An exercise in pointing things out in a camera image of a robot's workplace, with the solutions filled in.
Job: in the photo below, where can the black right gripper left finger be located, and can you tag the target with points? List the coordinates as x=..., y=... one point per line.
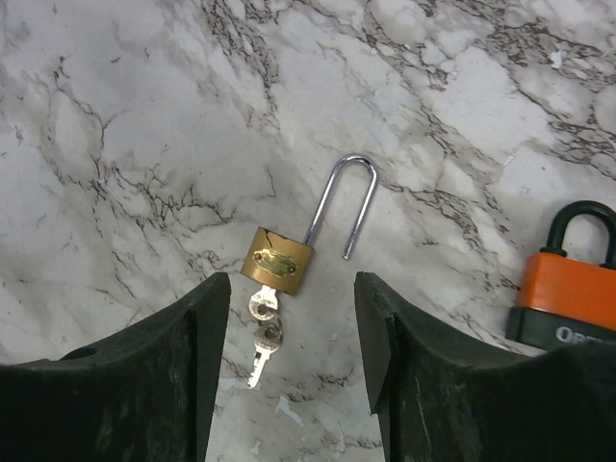
x=145, y=393

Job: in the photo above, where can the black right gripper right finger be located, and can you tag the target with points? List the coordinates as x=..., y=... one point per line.
x=442, y=395

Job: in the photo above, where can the silver keys of small padlock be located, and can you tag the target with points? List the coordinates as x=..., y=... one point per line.
x=263, y=306

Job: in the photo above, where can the orange black padlock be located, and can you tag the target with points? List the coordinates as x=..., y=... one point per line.
x=564, y=301

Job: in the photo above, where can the small brass padlock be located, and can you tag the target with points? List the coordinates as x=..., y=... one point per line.
x=278, y=263

